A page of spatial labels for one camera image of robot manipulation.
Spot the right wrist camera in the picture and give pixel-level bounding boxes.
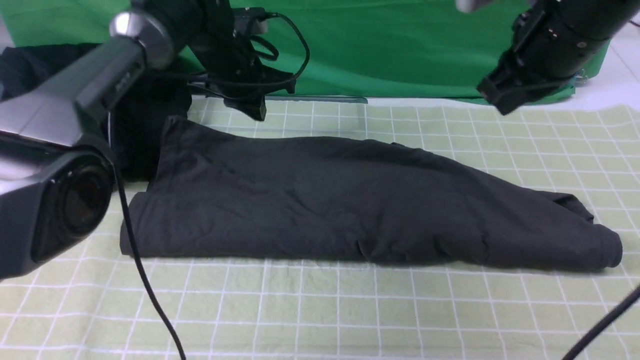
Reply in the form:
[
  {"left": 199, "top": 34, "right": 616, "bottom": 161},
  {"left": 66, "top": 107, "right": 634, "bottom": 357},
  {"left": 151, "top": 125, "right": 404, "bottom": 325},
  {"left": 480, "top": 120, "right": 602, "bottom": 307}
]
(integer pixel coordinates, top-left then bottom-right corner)
[{"left": 455, "top": 0, "right": 495, "bottom": 14}]

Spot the gray long-sleeve top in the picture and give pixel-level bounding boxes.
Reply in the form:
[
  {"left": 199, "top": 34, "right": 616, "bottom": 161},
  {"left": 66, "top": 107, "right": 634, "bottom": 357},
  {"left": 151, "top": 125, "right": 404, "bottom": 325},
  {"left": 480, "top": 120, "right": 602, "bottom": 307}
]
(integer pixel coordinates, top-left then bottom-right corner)
[{"left": 129, "top": 117, "right": 623, "bottom": 272}]

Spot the gray metal strip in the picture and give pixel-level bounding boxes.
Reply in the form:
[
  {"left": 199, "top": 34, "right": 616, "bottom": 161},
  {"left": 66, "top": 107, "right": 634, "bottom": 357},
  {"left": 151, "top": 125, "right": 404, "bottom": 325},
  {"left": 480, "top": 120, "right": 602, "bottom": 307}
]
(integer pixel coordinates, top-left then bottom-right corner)
[{"left": 265, "top": 95, "right": 369, "bottom": 105}]

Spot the light green checkered tablecloth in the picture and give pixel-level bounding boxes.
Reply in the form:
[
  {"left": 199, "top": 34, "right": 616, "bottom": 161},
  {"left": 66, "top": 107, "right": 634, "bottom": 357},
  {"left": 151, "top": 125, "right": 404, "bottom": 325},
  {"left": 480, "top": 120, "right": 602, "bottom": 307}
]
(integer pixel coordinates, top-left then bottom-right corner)
[{"left": 0, "top": 98, "right": 640, "bottom": 360}]

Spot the green backdrop cloth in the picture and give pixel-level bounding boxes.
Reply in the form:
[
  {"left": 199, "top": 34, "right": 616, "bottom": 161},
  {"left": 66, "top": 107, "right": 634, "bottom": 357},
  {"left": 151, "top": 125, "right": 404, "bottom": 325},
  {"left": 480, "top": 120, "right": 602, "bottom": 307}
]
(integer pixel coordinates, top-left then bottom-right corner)
[{"left": 0, "top": 0, "right": 626, "bottom": 106}]

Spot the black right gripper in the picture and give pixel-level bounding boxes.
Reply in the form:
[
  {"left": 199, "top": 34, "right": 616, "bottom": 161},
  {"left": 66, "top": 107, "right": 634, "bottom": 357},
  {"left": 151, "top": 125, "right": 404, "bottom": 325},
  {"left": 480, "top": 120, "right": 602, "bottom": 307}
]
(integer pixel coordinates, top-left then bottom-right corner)
[{"left": 477, "top": 5, "right": 601, "bottom": 116}]

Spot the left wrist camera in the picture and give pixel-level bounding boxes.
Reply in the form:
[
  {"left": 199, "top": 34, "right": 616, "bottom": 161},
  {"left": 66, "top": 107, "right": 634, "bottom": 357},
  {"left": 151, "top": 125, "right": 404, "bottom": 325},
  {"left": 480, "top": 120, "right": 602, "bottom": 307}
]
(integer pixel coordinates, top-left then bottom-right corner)
[{"left": 232, "top": 7, "right": 268, "bottom": 35}]

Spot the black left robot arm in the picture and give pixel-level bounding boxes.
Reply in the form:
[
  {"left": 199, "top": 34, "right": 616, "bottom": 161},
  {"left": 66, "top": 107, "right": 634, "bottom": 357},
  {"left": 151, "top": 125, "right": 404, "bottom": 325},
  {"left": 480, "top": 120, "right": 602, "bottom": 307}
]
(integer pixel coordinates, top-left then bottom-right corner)
[{"left": 0, "top": 0, "right": 310, "bottom": 280}]

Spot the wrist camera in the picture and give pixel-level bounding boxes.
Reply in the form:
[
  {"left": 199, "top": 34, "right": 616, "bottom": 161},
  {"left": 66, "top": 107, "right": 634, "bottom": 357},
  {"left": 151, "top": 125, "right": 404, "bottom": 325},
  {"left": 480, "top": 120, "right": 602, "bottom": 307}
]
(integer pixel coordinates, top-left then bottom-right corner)
[
  {"left": 455, "top": 0, "right": 495, "bottom": 14},
  {"left": 232, "top": 7, "right": 268, "bottom": 35}
]

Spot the black left camera cable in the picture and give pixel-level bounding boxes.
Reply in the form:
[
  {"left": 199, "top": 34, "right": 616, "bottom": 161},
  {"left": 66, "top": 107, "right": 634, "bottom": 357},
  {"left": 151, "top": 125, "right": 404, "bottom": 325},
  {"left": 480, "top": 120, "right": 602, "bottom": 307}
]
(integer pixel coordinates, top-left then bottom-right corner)
[{"left": 107, "top": 12, "right": 311, "bottom": 360}]

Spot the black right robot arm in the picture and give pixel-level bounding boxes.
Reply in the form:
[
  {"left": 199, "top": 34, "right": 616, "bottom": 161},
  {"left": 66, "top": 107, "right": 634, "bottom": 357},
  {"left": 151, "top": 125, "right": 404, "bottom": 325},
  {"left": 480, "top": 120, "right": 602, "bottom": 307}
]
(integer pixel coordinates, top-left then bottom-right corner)
[{"left": 477, "top": 0, "right": 640, "bottom": 116}]

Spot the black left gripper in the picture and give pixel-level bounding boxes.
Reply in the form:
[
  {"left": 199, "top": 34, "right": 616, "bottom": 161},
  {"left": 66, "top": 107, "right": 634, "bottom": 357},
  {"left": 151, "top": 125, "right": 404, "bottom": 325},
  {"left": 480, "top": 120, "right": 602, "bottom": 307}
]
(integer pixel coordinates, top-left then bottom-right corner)
[{"left": 189, "top": 0, "right": 296, "bottom": 122}]

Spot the pile of dark clothes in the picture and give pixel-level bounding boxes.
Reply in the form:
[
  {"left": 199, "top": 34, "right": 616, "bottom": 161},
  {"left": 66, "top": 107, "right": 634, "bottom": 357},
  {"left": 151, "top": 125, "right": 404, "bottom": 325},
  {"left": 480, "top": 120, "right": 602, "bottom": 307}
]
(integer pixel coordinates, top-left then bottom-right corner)
[{"left": 0, "top": 43, "right": 192, "bottom": 182}]

